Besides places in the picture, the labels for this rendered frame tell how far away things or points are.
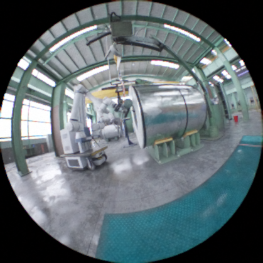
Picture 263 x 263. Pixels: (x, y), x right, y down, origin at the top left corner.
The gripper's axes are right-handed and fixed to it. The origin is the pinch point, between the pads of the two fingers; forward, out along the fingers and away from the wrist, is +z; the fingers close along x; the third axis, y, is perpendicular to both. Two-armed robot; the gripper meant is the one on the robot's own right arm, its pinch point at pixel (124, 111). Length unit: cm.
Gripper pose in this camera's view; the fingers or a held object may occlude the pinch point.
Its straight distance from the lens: 112.1
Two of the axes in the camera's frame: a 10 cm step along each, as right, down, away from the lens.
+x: 5.7, -7.5, -3.3
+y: 0.5, 4.3, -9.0
